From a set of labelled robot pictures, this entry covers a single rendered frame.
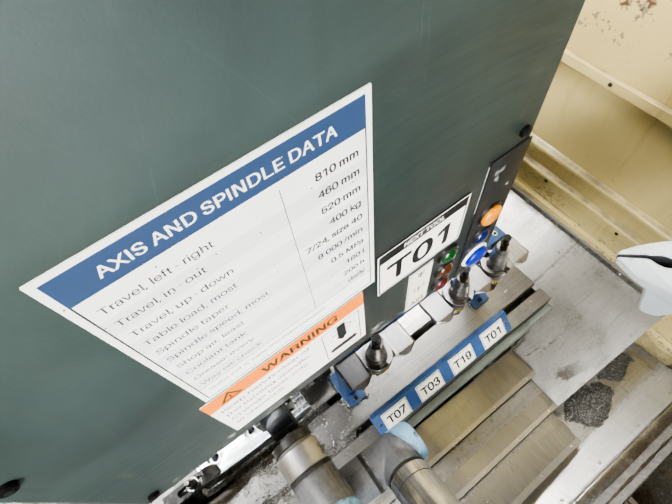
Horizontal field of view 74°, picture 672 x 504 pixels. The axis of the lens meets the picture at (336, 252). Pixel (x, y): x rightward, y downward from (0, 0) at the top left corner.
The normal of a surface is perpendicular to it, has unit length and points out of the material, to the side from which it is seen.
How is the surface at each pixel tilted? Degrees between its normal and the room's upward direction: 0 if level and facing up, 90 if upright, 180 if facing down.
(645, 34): 90
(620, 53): 90
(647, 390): 17
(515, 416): 8
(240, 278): 90
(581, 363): 24
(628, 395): 10
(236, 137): 90
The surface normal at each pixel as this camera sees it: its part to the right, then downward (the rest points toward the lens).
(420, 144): 0.59, 0.68
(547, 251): -0.40, -0.23
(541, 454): 0.04, -0.56
